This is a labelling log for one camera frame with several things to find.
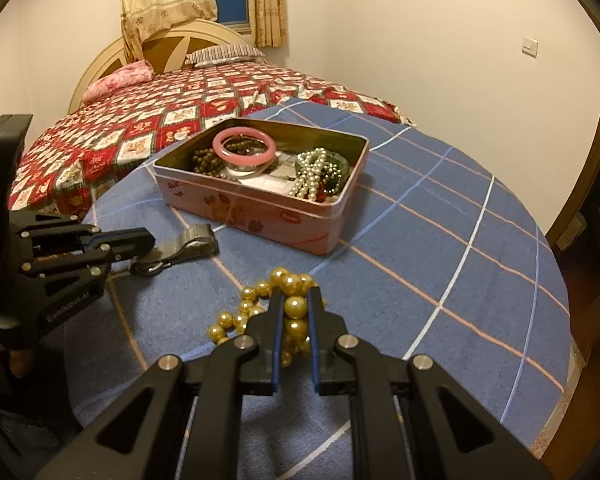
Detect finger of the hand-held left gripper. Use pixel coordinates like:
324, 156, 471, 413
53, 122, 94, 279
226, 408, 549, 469
82, 227, 156, 251
97, 243, 156, 265

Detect pink pillow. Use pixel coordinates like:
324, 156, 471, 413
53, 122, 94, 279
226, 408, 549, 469
82, 59, 155, 103

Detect silver bangle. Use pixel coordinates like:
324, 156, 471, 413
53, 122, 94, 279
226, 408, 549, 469
219, 161, 267, 181

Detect cream wooden headboard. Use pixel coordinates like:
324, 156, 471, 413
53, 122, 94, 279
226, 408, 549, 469
68, 18, 254, 114

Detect pink bangle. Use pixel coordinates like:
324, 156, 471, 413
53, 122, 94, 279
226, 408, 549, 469
211, 128, 276, 171

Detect silver bead necklace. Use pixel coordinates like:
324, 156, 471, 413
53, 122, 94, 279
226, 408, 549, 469
289, 148, 343, 202

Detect floral beige curtain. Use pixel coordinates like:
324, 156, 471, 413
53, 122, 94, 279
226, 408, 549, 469
247, 0, 289, 47

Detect wooden door frame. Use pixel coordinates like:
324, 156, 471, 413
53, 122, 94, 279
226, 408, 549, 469
546, 35, 600, 247

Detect striped pillow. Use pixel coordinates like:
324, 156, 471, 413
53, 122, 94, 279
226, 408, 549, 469
184, 44, 267, 67

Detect green jade bracelet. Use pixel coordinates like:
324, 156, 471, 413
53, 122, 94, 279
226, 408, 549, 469
324, 151, 352, 197

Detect pink tin box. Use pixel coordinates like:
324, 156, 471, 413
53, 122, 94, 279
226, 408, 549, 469
152, 119, 371, 256

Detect grey hair clip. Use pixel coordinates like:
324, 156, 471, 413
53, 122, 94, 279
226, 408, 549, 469
130, 223, 220, 277

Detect printed paper cards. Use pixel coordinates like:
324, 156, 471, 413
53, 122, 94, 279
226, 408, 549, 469
252, 151, 302, 194

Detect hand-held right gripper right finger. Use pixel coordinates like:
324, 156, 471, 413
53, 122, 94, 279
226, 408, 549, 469
307, 286, 553, 480

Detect brown wooden bead bracelet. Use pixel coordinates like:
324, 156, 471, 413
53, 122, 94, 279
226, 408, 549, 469
190, 137, 262, 177

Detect blue checked tablecloth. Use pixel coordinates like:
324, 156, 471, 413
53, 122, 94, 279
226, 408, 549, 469
62, 97, 574, 480

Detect gold pearl necklace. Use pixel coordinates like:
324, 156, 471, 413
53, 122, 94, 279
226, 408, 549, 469
207, 267, 322, 367

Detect sheer cream curtain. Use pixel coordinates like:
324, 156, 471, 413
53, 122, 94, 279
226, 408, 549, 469
114, 0, 219, 61

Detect red patchwork bed blanket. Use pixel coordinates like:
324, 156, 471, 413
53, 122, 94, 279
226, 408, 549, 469
7, 62, 417, 212

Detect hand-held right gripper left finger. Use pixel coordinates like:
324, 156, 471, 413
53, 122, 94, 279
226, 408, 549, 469
32, 286, 287, 480

